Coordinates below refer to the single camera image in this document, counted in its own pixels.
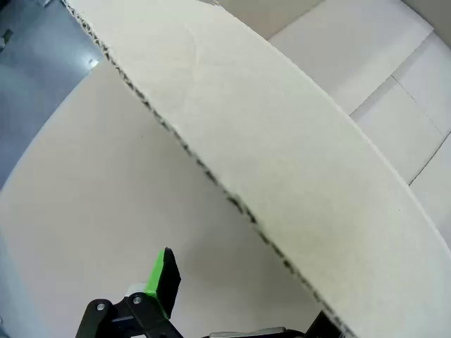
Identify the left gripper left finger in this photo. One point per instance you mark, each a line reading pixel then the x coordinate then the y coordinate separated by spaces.
pixel 165 281

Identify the brown cardboard shipping box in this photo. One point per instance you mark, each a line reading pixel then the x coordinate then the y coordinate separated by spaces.
pixel 282 141

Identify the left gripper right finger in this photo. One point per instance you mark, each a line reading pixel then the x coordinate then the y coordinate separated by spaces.
pixel 319 330

